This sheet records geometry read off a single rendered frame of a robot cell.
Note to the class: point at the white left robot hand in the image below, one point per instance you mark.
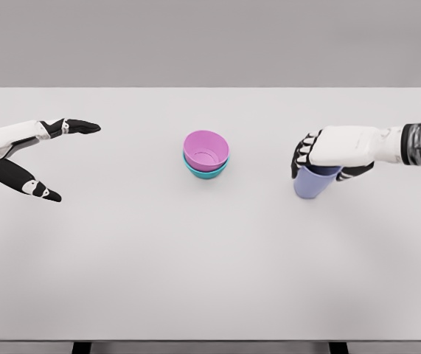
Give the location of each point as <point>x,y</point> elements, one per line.
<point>9,137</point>

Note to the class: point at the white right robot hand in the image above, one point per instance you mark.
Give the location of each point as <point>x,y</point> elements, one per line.
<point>343,147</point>

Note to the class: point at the lavender blue cup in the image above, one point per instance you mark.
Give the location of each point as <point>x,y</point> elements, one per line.
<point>311,183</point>

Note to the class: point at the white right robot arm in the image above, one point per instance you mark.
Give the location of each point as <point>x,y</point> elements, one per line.
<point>414,143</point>

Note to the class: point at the pink bowl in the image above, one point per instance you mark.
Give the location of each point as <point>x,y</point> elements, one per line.
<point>205,150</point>

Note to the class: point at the teal bowl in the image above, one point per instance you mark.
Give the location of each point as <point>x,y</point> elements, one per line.
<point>205,173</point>

